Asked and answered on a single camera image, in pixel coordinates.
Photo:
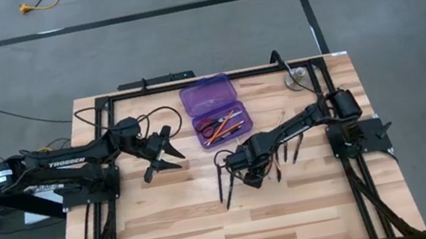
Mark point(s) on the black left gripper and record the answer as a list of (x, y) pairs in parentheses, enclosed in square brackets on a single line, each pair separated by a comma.
[(155, 147)]

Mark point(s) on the black table rig frame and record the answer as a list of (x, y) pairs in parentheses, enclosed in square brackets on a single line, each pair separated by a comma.
[(210, 79)]

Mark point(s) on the cylindrical stand with round base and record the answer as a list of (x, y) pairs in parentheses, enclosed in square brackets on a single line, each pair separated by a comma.
[(296, 80)]

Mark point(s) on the black bar bracket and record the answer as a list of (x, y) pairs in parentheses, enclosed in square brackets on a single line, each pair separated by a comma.
[(162, 79)]

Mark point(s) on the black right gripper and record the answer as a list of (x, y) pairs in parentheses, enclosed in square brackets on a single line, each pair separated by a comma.
[(250, 157)]

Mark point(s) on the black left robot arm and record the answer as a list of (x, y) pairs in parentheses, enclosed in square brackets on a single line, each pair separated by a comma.
[(71, 162)]

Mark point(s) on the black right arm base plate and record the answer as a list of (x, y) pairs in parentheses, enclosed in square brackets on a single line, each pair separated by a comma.
[(367, 136)]

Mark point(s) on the purple plastic supply box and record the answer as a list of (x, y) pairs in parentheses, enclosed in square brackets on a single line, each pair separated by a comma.
[(208, 94)]

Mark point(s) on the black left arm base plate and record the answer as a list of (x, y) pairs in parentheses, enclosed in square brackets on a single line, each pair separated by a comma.
[(90, 194)]

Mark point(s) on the orange pencil red eraser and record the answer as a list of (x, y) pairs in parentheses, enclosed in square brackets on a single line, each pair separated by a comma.
[(234, 127)]

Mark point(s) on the light tan pencil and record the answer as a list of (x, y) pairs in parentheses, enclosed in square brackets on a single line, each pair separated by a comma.
[(281, 117)]

